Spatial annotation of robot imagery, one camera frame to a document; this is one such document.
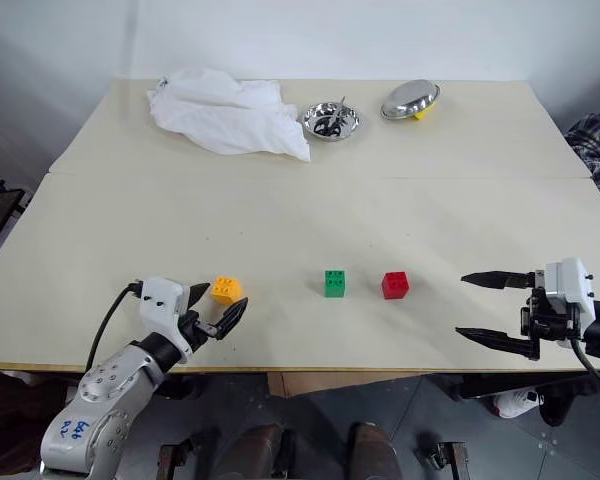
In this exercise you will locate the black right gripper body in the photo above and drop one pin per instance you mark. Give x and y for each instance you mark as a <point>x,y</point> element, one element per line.
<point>550,322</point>

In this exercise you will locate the orange toy brick cube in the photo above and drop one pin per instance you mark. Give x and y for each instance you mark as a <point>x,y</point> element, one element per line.
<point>226,290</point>

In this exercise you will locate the rusty metal bracket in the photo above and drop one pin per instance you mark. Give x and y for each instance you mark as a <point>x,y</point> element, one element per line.
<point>447,460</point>
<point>172,460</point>

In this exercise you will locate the dark brown rounded shape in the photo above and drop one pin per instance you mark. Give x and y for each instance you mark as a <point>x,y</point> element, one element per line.
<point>375,452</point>
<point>252,452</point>

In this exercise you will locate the red toy brick cube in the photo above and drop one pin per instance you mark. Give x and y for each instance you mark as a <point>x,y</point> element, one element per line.
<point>395,286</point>

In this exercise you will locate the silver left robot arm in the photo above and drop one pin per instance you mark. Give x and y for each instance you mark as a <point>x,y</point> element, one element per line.
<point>107,385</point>

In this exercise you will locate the crumpled white cloth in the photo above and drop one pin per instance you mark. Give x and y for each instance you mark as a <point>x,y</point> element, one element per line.
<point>225,117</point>

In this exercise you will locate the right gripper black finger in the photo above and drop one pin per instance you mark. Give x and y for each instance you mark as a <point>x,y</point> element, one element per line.
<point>495,279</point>
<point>500,341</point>

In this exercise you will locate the brown cardboard piece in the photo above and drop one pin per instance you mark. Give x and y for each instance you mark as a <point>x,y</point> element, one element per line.
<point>330,382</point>

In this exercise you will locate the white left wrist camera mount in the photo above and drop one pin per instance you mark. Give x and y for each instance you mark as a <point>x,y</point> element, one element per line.
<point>161,300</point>

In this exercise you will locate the white shoe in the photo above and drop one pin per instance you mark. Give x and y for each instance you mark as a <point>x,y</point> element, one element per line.
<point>517,402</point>

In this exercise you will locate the steel bowl with dark bits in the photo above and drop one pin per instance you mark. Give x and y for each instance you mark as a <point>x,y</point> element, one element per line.
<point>312,122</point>

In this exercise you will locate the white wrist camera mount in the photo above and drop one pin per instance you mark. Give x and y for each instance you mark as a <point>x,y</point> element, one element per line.
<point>572,285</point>
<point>161,300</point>

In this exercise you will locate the small metal tool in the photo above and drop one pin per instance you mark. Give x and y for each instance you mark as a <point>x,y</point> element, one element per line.
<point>337,114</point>

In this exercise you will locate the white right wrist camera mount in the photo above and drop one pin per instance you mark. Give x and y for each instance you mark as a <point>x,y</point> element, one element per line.
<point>572,285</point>

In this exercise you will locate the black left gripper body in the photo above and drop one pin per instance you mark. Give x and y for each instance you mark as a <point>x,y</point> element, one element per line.
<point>196,327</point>

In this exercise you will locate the person in plaid shirt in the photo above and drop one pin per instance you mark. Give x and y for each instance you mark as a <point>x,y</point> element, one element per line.
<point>597,145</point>

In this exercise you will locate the small yellow object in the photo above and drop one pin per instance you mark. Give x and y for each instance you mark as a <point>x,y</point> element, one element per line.
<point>424,114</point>

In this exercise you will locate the green toy brick cube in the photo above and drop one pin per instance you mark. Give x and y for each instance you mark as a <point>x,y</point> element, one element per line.
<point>335,285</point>

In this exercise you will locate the overturned steel bowl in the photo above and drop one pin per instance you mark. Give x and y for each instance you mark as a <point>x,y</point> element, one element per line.
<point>407,100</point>

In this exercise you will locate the black shoe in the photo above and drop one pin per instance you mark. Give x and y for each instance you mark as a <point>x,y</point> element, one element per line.
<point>557,407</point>

